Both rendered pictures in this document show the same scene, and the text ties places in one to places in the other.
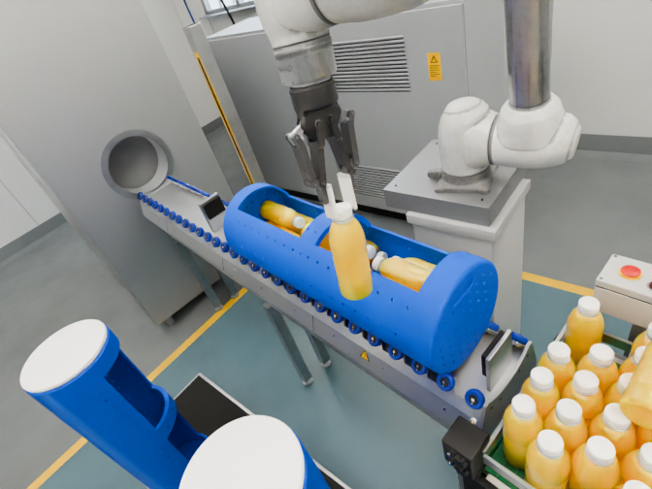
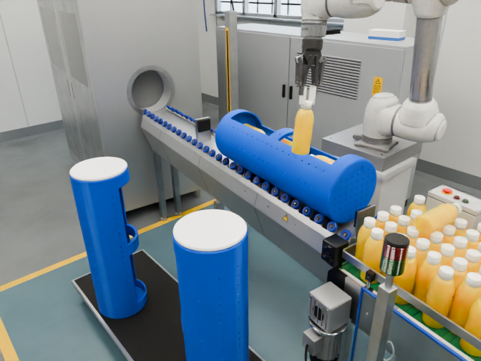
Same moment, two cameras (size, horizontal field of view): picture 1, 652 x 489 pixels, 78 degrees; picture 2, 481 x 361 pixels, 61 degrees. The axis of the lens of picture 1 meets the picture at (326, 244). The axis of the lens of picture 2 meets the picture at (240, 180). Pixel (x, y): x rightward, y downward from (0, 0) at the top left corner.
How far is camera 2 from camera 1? 0.88 m
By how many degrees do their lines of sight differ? 10
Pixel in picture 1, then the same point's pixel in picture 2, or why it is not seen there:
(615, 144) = not seen: outside the picture
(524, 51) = (419, 69)
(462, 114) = (381, 99)
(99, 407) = (108, 206)
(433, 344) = (331, 190)
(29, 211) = (26, 113)
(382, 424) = (271, 317)
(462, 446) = (333, 242)
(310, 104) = (311, 46)
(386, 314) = (310, 175)
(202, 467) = (188, 220)
